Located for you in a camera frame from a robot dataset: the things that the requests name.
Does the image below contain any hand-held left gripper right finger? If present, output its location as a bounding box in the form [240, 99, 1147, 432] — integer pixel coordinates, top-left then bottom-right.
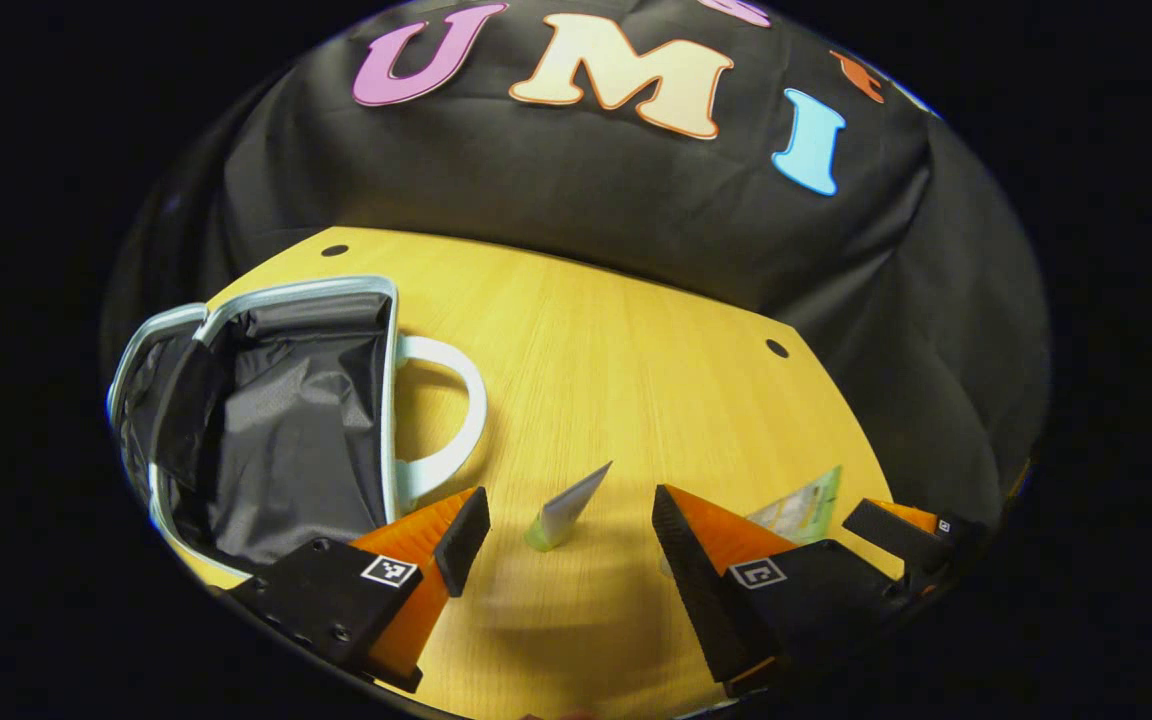
[650, 484, 914, 699]

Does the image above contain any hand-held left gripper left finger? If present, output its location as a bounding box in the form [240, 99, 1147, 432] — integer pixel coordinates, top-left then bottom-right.
[224, 486, 493, 694]

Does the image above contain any light blue suitcase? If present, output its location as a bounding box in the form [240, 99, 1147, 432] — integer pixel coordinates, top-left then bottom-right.
[106, 275, 490, 583]

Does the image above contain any green printed tube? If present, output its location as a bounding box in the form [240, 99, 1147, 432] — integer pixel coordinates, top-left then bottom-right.
[744, 465, 844, 547]

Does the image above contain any silver tube green cap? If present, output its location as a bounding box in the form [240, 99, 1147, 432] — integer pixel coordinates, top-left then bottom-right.
[523, 460, 615, 554]

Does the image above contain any black backdrop cloth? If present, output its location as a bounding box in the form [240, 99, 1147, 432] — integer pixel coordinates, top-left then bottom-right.
[101, 0, 1052, 531]

